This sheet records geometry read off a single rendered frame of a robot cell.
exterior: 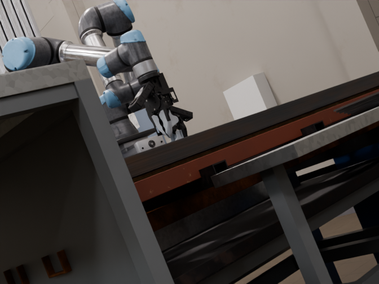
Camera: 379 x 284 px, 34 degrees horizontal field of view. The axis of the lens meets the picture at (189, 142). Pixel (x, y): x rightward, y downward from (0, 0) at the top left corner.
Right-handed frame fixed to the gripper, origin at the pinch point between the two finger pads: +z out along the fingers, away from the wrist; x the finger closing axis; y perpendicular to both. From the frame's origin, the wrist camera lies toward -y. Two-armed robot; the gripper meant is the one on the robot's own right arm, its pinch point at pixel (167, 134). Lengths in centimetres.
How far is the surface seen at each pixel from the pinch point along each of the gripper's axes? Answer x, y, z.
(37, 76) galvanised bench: -54, -74, -11
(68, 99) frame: -53, -70, -6
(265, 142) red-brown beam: -36.7, -1.8, 14.9
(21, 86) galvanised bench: -54, -78, -10
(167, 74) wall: 305, 322, -94
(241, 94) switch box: 203, 294, -37
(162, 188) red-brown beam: -36, -42, 16
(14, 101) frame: -53, -80, -8
